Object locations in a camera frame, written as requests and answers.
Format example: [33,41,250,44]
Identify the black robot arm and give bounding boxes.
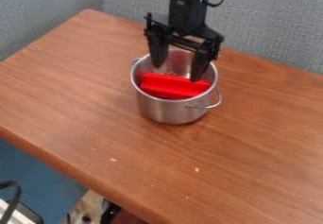
[144,0,224,81]

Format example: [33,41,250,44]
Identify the red block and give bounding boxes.
[140,73,211,100]

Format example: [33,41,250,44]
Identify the metal pot with handles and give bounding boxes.
[130,49,222,125]

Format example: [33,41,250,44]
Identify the black chair frame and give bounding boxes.
[0,181,44,224]

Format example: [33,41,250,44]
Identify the black object under table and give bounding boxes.
[100,203,122,224]

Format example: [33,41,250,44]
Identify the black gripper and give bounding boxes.
[144,0,224,82]

